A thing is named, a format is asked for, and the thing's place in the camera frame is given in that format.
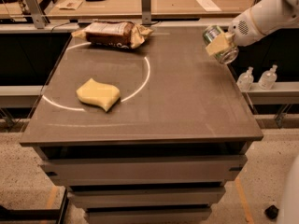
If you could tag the grey drawer cabinet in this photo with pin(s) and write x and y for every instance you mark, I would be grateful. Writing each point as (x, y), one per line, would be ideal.
(164, 151)

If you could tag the white paper sheet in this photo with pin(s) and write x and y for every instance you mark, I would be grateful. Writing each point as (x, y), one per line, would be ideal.
(208, 5)

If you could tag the black chair caster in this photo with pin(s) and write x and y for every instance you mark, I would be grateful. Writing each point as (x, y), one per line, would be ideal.
(271, 212)

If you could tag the clear bottle right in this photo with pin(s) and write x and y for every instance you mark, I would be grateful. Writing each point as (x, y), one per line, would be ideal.
(268, 78)

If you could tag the small paper card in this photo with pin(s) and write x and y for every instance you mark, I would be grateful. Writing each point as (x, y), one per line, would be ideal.
(70, 4)

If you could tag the brown chip bag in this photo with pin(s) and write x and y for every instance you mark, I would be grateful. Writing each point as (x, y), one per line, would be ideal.
(123, 35)

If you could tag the green soda can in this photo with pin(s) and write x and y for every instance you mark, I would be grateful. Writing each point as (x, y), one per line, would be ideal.
(226, 56)

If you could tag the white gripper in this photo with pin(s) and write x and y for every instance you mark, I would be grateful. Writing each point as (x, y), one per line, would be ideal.
(244, 32)

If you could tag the yellow sponge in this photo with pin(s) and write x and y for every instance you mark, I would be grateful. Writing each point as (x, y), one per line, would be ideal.
(99, 94)

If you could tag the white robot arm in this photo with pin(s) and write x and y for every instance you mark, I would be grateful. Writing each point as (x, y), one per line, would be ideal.
(271, 15)

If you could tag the wooden back desk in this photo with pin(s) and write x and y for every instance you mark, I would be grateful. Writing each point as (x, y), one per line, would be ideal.
(160, 9)

